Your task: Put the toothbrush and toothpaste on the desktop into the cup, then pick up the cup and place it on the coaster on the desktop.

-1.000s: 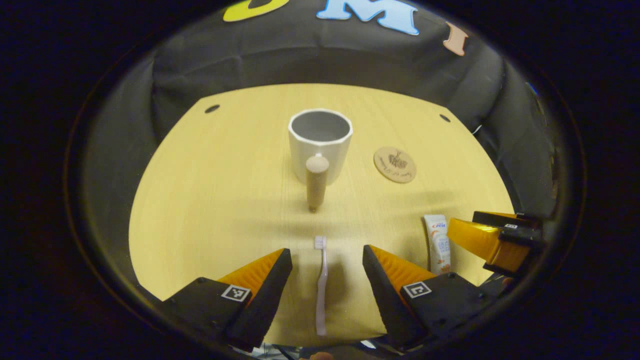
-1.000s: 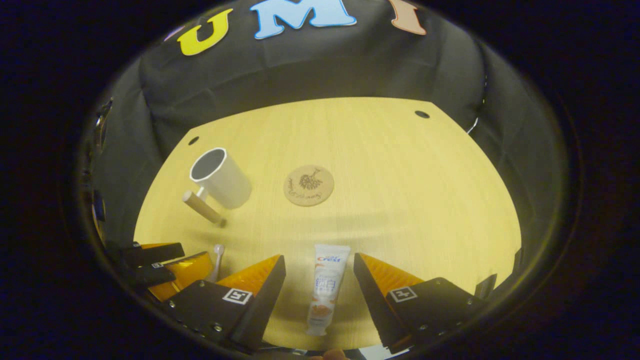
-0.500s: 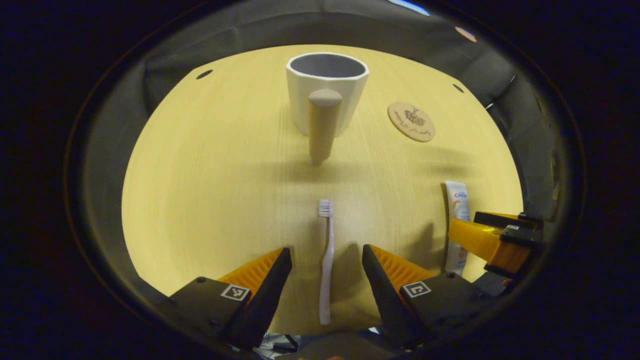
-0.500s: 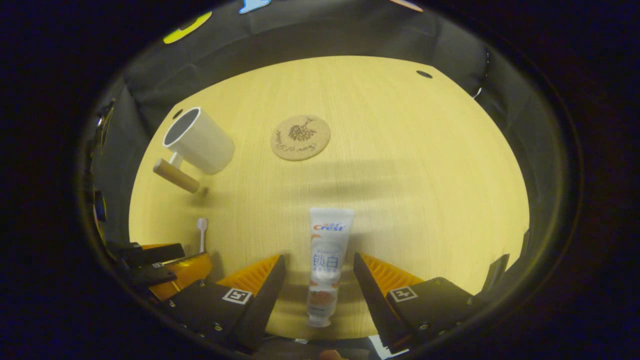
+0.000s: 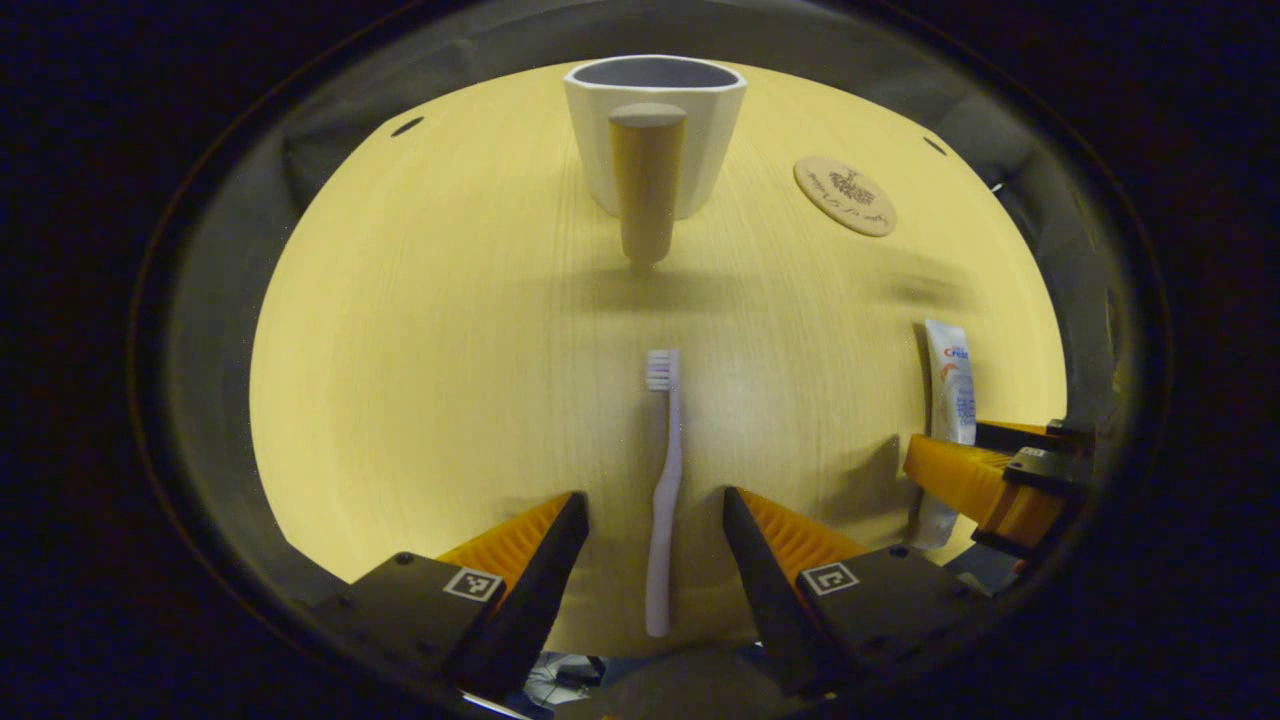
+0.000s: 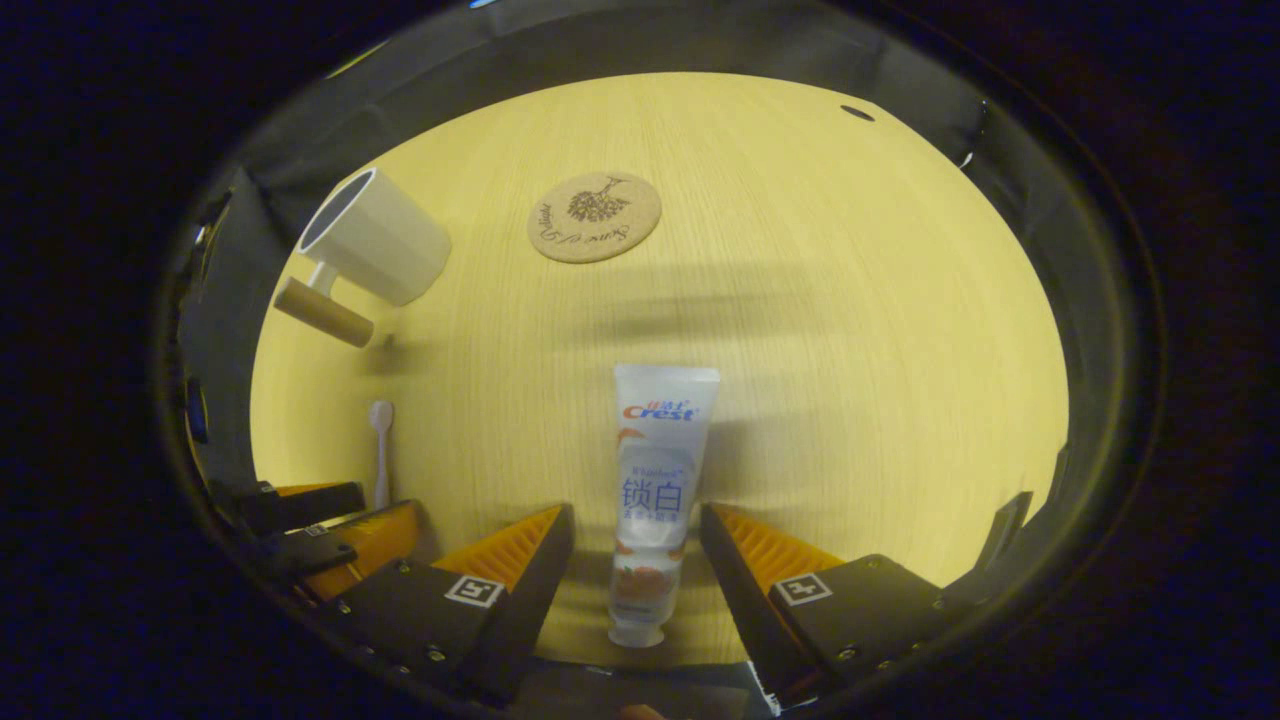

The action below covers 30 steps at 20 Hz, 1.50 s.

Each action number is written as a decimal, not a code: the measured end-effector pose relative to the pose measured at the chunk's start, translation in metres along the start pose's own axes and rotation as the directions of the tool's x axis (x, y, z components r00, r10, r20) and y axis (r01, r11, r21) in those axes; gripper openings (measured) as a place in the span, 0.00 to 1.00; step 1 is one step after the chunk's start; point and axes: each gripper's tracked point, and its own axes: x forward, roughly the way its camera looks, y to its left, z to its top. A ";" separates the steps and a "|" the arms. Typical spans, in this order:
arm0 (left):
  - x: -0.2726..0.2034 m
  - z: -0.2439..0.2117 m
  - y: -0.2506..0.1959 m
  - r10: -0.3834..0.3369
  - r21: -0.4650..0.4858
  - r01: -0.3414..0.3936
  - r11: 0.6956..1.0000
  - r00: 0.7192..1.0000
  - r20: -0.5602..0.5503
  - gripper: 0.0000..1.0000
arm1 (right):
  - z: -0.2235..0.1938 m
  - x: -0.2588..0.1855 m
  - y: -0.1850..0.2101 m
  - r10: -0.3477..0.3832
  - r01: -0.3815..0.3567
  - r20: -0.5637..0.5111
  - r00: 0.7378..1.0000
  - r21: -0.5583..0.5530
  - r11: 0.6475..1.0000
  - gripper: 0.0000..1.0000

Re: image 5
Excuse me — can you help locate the round wooden coaster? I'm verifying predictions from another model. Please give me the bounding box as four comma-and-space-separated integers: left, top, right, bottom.
793, 155, 898, 238

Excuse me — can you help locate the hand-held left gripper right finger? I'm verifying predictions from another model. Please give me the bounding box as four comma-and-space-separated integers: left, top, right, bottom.
722, 486, 991, 698

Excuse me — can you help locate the white toothbrush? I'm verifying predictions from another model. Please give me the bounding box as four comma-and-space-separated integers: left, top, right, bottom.
644, 348, 685, 639

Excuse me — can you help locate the white cup with wooden handle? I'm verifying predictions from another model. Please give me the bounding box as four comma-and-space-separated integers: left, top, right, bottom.
563, 55, 748, 271

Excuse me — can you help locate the white toothpaste tube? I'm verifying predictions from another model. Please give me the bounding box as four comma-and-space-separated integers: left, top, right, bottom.
912, 320, 978, 551

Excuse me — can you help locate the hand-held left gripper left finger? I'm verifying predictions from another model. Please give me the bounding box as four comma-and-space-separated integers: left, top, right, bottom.
310, 490, 591, 701

